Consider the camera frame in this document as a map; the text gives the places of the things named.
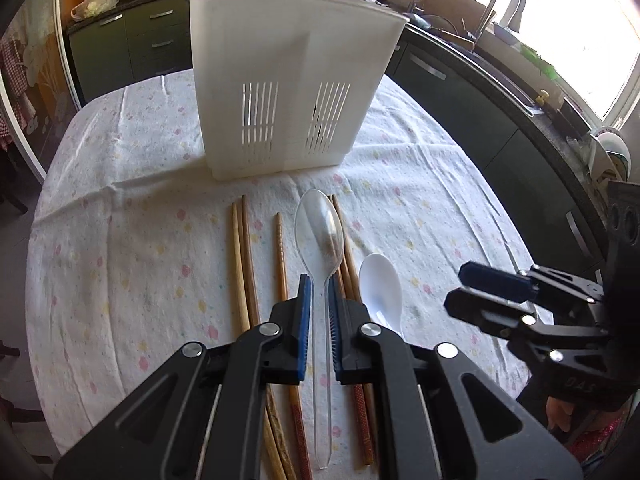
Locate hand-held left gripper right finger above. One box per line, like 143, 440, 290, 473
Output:
326, 280, 584, 480

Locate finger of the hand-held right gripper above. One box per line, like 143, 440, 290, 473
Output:
459, 261, 607, 312
444, 287, 612, 377

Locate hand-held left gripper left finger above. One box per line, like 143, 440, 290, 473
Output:
54, 274, 313, 480

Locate white plastic spoon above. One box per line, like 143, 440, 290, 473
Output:
359, 253, 405, 341

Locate clear plastic spoon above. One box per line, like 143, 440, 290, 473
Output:
293, 188, 346, 471

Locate white plastic utensil holder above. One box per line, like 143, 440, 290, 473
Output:
186, 0, 410, 182

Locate person's right hand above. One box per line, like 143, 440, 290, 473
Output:
546, 396, 575, 433

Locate white dishes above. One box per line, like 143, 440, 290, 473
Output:
589, 127, 633, 186

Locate green sink-side cabinet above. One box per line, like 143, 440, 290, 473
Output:
385, 27, 608, 281

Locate floral white tablecloth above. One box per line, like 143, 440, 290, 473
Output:
25, 67, 533, 480

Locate steel sink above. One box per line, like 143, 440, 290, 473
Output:
470, 50, 538, 111

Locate green plastic basket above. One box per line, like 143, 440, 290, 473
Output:
520, 42, 558, 80

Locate kitchen window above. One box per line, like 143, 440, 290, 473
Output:
515, 0, 640, 121

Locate wooden cutting board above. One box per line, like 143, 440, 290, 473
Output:
425, 0, 496, 28

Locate green stove-side cabinet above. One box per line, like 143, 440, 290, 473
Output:
67, 0, 197, 106

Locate glass sliding door with decals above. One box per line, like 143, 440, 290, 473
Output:
0, 0, 83, 186

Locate clear plastic bag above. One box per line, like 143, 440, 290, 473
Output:
70, 0, 119, 22

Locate wok with wooden handle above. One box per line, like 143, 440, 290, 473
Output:
410, 12, 481, 43

